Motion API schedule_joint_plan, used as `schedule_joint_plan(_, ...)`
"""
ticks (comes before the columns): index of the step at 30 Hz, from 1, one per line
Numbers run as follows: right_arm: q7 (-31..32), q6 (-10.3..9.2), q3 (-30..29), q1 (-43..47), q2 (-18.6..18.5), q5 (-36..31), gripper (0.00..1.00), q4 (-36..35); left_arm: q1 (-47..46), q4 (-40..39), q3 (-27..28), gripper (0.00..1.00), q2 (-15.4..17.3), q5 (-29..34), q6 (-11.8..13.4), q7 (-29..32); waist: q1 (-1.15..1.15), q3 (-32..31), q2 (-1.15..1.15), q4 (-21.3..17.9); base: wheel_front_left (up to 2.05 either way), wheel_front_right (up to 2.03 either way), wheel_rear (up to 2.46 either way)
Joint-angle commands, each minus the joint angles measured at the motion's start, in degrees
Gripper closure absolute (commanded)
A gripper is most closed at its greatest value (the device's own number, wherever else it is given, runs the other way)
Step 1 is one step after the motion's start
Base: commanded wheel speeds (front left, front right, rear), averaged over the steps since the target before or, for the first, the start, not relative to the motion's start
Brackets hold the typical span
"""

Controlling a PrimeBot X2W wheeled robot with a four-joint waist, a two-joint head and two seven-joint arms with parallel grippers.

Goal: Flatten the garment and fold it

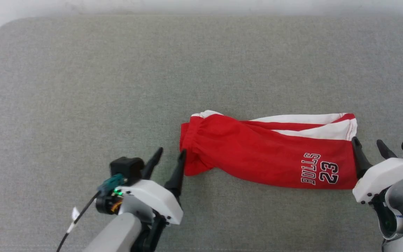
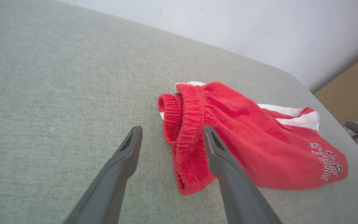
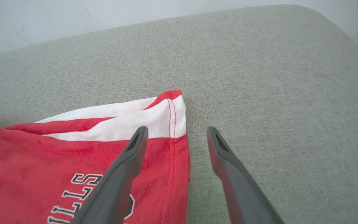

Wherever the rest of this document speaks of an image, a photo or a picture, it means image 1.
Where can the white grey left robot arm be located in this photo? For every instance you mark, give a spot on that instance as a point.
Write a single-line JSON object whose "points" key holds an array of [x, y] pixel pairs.
{"points": [[121, 232]]}

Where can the grey fabric sofa seat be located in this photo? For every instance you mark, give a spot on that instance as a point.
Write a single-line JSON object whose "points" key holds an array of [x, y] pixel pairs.
{"points": [[187, 70]]}

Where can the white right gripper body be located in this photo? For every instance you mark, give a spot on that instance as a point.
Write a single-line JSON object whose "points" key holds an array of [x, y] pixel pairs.
{"points": [[383, 175]]}

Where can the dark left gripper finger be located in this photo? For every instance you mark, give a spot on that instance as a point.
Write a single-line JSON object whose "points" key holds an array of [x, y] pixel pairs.
{"points": [[177, 176], [152, 164]]}

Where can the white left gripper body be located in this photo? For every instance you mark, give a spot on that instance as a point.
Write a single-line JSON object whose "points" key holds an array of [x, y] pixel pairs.
{"points": [[156, 199]]}

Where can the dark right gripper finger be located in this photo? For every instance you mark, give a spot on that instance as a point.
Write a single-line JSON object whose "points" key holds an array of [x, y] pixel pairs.
{"points": [[385, 152], [360, 161]]}

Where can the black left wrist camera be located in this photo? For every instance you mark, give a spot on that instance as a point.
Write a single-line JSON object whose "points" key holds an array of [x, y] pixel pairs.
{"points": [[126, 168]]}

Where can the red white Bulls shorts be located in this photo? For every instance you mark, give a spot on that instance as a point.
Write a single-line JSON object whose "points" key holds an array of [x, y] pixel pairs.
{"points": [[257, 154]]}

